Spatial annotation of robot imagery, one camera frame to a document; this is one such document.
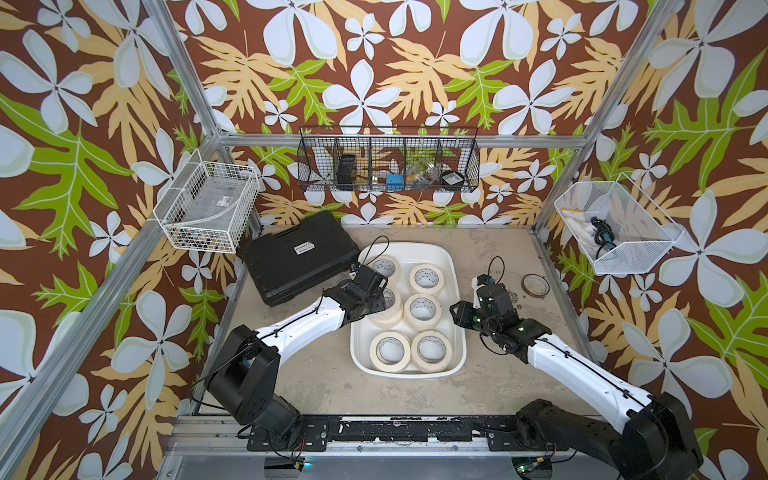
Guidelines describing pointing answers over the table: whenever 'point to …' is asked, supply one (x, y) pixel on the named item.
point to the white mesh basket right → (617, 230)
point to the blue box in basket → (395, 182)
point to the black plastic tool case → (298, 256)
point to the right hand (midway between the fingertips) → (452, 307)
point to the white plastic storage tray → (411, 255)
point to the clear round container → (423, 174)
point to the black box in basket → (345, 171)
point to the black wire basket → (389, 159)
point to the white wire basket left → (206, 205)
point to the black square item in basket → (452, 180)
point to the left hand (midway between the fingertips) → (378, 297)
